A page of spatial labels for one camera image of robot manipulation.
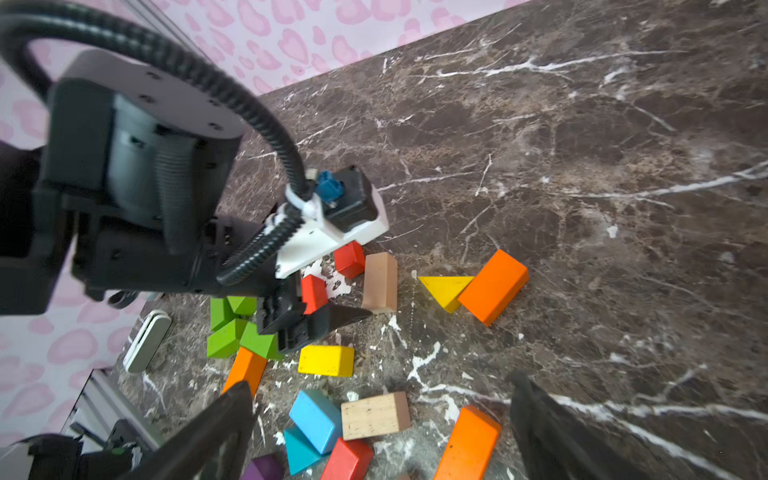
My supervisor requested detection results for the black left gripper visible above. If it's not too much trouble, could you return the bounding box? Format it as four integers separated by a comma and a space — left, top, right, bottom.
72, 216, 373, 354

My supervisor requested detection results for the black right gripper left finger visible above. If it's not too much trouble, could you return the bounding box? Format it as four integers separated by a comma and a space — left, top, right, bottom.
122, 381, 255, 479

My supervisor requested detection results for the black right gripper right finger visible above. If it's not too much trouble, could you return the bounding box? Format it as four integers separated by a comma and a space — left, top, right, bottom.
509, 370, 648, 480

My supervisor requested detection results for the red block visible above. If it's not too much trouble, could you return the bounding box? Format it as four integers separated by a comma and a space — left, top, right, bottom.
301, 275, 328, 315
333, 241, 366, 279
320, 439, 374, 480

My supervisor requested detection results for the orange block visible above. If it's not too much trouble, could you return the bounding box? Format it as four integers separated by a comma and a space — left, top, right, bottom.
221, 347, 268, 398
434, 405, 502, 480
458, 250, 530, 327

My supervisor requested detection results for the tan block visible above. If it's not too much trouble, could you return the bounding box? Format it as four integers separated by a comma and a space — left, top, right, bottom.
341, 392, 411, 441
362, 252, 398, 314

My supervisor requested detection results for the yellow triangle block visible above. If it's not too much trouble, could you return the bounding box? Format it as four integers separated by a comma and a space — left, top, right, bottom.
419, 276, 474, 313

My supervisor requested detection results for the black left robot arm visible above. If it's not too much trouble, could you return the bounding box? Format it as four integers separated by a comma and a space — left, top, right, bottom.
1, 1, 388, 353

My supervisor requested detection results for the green block centre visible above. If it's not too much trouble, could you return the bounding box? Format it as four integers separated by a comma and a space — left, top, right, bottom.
240, 323, 284, 361

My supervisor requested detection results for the green block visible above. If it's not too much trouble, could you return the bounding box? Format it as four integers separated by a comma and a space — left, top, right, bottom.
209, 297, 236, 332
206, 319, 248, 359
240, 323, 284, 361
227, 296, 258, 317

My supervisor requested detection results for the yellow rectangular block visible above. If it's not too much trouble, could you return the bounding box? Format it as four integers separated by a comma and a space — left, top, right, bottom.
298, 345, 355, 377

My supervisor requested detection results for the purple small block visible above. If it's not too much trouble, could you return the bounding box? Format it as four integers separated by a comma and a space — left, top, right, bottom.
241, 454, 285, 480

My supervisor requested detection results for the green block upper left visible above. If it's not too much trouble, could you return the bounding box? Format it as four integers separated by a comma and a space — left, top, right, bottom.
227, 296, 258, 317

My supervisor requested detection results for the green block far left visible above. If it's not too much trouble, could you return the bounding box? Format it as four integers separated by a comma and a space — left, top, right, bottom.
209, 297, 236, 332

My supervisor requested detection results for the green block lower left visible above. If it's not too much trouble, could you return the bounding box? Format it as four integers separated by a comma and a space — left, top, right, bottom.
206, 319, 248, 359

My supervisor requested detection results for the teal triangle block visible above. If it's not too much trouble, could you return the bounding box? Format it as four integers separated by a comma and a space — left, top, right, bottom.
283, 426, 326, 476

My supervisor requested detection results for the light blue block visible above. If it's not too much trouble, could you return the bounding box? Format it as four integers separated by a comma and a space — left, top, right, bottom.
289, 389, 342, 455

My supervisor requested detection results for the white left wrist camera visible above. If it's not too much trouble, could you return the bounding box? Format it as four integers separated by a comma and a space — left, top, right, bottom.
275, 165, 390, 279

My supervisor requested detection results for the aluminium front rail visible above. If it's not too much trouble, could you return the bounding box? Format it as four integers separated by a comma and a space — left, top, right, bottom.
60, 369, 165, 451

